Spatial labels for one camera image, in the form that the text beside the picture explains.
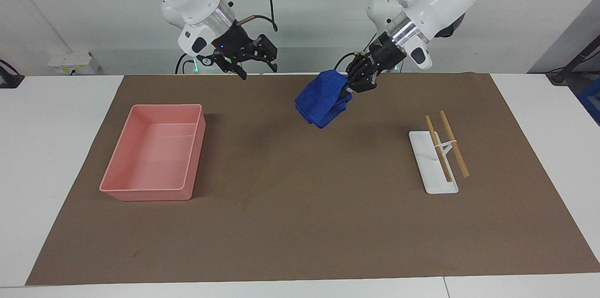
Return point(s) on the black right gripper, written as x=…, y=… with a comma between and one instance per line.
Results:
x=234, y=45

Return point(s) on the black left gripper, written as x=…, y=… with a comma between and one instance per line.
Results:
x=386, y=52

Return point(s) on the blue microfibre towel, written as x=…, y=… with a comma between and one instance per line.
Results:
x=321, y=99

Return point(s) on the white towel rack base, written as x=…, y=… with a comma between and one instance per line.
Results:
x=431, y=171

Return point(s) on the wooden dowel rod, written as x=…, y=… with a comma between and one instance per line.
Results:
x=433, y=136
x=457, y=152

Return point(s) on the pink plastic bin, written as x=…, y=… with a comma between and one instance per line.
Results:
x=154, y=152

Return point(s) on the brown table mat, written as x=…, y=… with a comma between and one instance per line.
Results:
x=304, y=204

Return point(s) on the black metal stand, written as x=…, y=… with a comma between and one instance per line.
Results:
x=574, y=61

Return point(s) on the blue crate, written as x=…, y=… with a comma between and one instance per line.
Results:
x=591, y=101

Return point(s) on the white wall socket box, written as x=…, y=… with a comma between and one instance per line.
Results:
x=72, y=63

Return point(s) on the black clamp mount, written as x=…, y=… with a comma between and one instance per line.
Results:
x=8, y=78

